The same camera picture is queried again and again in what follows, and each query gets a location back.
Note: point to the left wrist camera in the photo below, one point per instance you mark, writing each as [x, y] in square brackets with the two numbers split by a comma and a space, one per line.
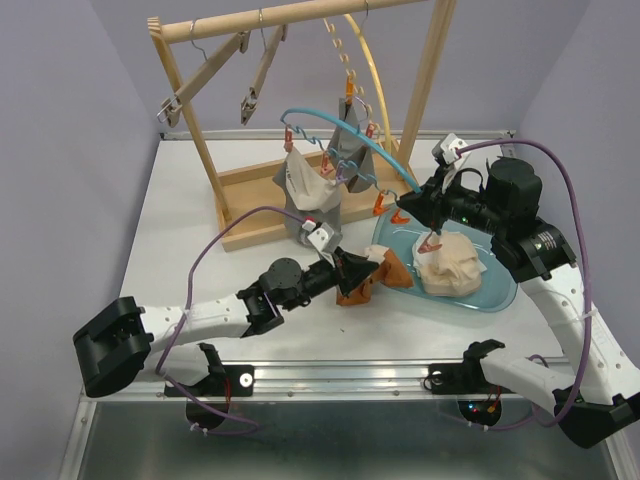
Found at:
[319, 235]

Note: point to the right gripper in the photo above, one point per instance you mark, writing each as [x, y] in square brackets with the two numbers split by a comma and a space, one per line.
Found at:
[428, 206]

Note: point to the blue plastic hanger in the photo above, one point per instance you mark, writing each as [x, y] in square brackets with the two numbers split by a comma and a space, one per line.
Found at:
[291, 225]

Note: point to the white underwear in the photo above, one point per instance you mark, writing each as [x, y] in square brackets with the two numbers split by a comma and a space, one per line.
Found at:
[448, 254]

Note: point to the beige cotton underwear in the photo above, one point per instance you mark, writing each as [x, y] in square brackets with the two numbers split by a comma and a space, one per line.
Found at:
[445, 286]

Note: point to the aluminium mounting rail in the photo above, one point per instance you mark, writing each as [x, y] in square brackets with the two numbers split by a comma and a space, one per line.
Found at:
[276, 381]

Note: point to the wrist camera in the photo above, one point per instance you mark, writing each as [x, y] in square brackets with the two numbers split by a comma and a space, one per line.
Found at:
[319, 235]
[446, 154]

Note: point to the grey and cream underwear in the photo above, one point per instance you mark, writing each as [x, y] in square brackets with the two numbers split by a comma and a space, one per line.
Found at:
[307, 193]

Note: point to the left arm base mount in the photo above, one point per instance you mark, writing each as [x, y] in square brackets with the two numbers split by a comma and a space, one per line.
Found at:
[225, 380]

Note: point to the wooden clothes rack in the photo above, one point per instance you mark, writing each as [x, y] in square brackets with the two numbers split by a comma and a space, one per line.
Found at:
[240, 190]

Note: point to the orange and cream underwear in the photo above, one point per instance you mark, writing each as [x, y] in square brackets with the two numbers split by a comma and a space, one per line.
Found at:
[391, 272]

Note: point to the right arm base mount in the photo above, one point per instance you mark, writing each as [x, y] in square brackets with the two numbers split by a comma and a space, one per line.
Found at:
[467, 376]

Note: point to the plain grey underwear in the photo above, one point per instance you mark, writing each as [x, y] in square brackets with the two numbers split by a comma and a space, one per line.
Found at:
[351, 148]

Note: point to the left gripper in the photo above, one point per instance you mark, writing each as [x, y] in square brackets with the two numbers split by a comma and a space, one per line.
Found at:
[353, 270]

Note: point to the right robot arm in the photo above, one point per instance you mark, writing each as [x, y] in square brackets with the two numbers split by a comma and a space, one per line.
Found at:
[601, 397]

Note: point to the teal plastic bin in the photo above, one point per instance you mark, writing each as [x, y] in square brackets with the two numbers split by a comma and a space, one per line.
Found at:
[497, 290]

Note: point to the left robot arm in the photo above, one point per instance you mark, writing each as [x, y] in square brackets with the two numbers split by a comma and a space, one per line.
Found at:
[126, 342]

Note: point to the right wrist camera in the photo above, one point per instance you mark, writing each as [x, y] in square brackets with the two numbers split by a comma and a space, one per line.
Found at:
[446, 154]

